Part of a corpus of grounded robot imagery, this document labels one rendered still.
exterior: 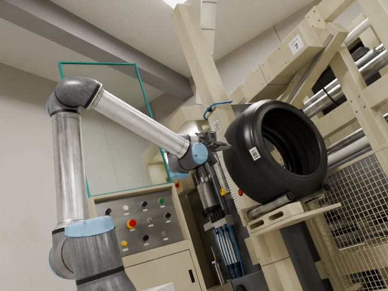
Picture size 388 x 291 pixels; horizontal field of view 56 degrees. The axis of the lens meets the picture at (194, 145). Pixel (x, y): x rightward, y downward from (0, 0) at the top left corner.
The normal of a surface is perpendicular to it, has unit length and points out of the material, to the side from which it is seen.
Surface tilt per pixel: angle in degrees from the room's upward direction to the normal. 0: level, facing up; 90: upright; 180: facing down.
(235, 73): 90
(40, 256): 90
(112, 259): 93
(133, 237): 90
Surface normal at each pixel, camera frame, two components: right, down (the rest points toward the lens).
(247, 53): -0.51, -0.13
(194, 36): 0.44, -0.43
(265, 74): -0.84, 0.10
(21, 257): 0.81, -0.42
